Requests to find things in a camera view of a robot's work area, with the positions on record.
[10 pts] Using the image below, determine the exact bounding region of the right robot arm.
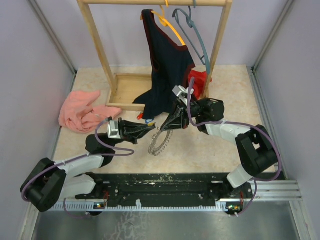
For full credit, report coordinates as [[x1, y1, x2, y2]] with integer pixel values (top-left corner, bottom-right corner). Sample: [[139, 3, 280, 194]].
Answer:
[[160, 98, 281, 198]]

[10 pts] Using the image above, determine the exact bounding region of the red key tag left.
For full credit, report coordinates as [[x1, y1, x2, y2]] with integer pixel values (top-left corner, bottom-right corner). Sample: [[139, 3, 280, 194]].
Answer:
[[136, 112, 143, 120]]

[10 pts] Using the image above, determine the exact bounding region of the grey-blue hanger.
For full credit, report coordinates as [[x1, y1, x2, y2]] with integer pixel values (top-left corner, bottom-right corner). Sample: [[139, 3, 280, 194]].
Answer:
[[172, 0, 211, 75]]

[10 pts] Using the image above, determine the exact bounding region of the pink cloth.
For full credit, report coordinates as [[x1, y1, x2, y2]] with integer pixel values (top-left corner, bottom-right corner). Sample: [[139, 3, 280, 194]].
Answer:
[[58, 90, 122, 134]]

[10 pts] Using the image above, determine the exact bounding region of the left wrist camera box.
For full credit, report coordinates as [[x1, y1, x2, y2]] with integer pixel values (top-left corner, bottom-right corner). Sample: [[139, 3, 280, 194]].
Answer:
[[107, 120, 121, 139]]

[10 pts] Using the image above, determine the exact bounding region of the wooden clothes rack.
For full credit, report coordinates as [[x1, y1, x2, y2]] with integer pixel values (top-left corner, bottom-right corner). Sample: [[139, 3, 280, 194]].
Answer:
[[77, 0, 233, 111]]

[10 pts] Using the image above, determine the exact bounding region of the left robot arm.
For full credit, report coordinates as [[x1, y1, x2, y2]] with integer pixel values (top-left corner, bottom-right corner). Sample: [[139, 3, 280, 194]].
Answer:
[[20, 117, 156, 212]]

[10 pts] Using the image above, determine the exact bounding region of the yellow hanger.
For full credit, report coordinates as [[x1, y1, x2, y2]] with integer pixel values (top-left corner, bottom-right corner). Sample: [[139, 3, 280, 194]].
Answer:
[[150, 5, 186, 46]]

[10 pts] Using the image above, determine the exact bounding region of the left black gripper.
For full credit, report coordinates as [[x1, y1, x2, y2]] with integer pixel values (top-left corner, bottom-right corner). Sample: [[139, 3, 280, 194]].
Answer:
[[108, 117, 155, 147]]

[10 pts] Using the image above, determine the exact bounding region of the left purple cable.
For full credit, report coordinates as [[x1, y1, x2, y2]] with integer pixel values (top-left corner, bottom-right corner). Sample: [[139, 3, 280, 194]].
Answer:
[[21, 119, 135, 220]]

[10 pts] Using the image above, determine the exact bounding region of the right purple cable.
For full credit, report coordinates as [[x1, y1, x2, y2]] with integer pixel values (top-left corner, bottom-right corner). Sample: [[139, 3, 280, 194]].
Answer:
[[186, 77, 283, 217]]

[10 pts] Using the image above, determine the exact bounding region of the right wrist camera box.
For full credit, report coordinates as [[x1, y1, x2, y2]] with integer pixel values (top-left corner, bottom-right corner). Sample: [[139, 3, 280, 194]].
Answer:
[[172, 85, 189, 99]]

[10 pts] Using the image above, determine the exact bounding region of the red cloth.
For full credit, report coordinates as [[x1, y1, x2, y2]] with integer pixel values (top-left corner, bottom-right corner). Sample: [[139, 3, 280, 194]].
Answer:
[[188, 70, 207, 100]]

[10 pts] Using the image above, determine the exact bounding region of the dark navy vest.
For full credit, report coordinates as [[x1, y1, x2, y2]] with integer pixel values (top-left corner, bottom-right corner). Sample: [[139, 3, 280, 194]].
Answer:
[[133, 9, 196, 120]]

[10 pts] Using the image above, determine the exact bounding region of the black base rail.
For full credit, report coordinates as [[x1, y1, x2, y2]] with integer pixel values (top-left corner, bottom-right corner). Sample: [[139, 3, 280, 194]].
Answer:
[[47, 171, 286, 208]]

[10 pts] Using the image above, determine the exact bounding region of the purple cable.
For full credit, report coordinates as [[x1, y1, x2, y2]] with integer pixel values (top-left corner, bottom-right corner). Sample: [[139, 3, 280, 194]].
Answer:
[[21, 119, 135, 220], [186, 77, 283, 217]]

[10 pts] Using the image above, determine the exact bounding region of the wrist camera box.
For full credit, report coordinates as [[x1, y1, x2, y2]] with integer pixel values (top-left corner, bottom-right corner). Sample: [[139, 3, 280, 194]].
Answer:
[[172, 85, 189, 99], [107, 120, 121, 139]]

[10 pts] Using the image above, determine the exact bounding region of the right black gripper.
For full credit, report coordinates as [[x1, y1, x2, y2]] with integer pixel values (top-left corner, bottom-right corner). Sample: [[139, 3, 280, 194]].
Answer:
[[160, 97, 209, 132]]

